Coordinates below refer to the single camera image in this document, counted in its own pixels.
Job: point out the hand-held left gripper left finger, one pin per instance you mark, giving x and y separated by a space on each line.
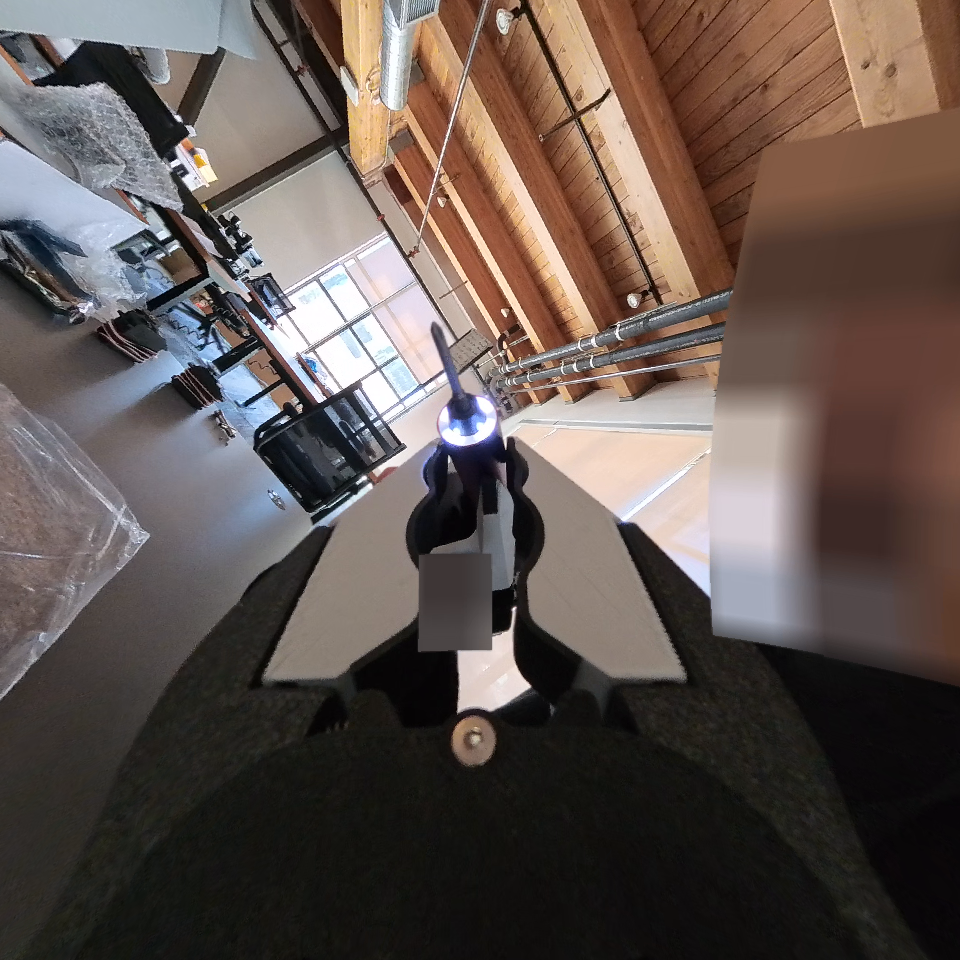
360 600

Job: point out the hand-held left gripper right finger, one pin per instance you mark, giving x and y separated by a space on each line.
592 600

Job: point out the red electric screwdriver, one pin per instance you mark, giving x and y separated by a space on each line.
466 420

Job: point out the grey desk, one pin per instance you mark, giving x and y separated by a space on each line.
172 480

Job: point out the black office chair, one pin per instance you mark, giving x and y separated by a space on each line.
322 457

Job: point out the gridded end window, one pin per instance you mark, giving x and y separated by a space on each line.
352 352

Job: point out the grey ceiling pipe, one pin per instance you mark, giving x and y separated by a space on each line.
660 348
660 319

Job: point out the brown striped pad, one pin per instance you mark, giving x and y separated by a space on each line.
199 386
135 341

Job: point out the grey perforated ceiling panel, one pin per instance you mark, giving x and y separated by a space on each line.
472 350

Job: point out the clear bag with brown pad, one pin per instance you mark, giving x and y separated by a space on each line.
45 540

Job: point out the person's black top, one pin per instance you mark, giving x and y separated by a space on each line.
862 787

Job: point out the yellow and white box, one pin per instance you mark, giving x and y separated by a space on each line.
196 161

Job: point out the bubble wrap sheet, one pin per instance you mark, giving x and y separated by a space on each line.
90 135

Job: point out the metal air duct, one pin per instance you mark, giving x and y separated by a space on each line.
401 60

